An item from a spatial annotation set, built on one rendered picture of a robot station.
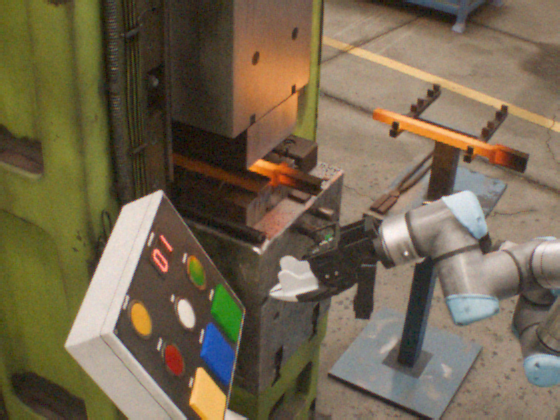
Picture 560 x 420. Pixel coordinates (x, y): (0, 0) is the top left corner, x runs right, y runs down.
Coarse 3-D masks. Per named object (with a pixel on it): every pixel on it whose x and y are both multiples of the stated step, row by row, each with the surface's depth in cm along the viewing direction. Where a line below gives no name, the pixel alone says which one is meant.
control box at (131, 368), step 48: (144, 240) 117; (192, 240) 131; (96, 288) 111; (144, 288) 112; (192, 288) 125; (96, 336) 101; (144, 336) 107; (192, 336) 119; (144, 384) 105; (192, 384) 114
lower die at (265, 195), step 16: (176, 160) 175; (192, 160) 176; (208, 160) 176; (272, 160) 176; (288, 160) 177; (176, 176) 172; (224, 176) 171; (240, 176) 171; (256, 176) 171; (176, 192) 172; (192, 192) 169; (208, 192) 167; (224, 192) 167; (240, 192) 168; (256, 192) 166; (272, 192) 172; (288, 192) 179; (208, 208) 169; (224, 208) 166; (240, 208) 164; (256, 208) 168
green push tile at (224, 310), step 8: (216, 288) 133; (224, 288) 134; (216, 296) 131; (224, 296) 133; (216, 304) 129; (224, 304) 132; (232, 304) 134; (216, 312) 128; (224, 312) 131; (232, 312) 133; (240, 312) 136; (216, 320) 128; (224, 320) 130; (232, 320) 132; (240, 320) 135; (224, 328) 129; (232, 328) 131; (232, 336) 130
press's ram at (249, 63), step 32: (192, 0) 138; (224, 0) 134; (256, 0) 140; (288, 0) 150; (192, 32) 141; (224, 32) 138; (256, 32) 144; (288, 32) 155; (192, 64) 145; (224, 64) 141; (256, 64) 148; (288, 64) 159; (192, 96) 149; (224, 96) 145; (256, 96) 152; (288, 96) 164; (224, 128) 149
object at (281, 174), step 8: (256, 168) 172; (264, 168) 170; (272, 168) 171; (280, 168) 169; (288, 168) 170; (272, 176) 169; (280, 176) 170; (288, 176) 168; (296, 176) 167; (304, 176) 168; (312, 176) 168; (272, 184) 170; (288, 184) 169; (296, 184) 169; (304, 184) 168; (312, 184) 166; (320, 184) 167; (304, 192) 168; (312, 192) 167
